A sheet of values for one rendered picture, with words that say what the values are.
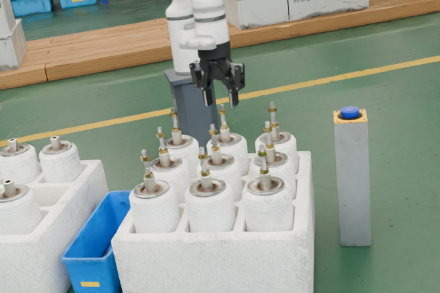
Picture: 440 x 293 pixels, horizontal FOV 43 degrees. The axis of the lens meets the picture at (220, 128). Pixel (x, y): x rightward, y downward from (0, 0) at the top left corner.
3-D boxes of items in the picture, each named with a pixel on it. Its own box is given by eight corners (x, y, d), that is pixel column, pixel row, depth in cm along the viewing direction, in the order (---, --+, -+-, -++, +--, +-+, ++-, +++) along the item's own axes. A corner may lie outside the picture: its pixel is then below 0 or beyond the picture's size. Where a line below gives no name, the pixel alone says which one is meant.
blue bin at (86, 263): (116, 229, 152) (107, 190, 147) (156, 229, 149) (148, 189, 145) (71, 305, 124) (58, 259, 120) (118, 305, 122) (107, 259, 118)
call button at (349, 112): (340, 114, 125) (340, 106, 124) (359, 114, 124) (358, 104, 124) (340, 121, 122) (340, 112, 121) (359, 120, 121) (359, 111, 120)
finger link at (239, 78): (234, 65, 124) (232, 89, 126) (241, 67, 123) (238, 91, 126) (240, 61, 126) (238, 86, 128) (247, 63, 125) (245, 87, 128)
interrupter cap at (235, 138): (248, 140, 134) (247, 137, 134) (222, 150, 130) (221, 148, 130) (230, 132, 140) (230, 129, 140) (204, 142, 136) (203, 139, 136)
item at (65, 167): (63, 201, 156) (48, 141, 149) (95, 200, 154) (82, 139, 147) (48, 220, 147) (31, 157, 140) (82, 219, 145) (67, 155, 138)
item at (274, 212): (252, 250, 123) (243, 176, 116) (296, 248, 121) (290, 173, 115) (249, 278, 114) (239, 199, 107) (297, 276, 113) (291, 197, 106)
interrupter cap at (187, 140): (170, 137, 142) (169, 135, 142) (198, 137, 139) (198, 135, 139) (158, 150, 135) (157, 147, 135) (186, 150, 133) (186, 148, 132)
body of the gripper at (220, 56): (237, 34, 126) (241, 74, 130) (206, 34, 131) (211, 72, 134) (219, 43, 121) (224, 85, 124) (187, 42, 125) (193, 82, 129)
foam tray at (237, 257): (171, 216, 155) (160, 156, 148) (315, 212, 147) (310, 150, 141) (126, 312, 120) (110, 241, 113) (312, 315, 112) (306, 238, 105)
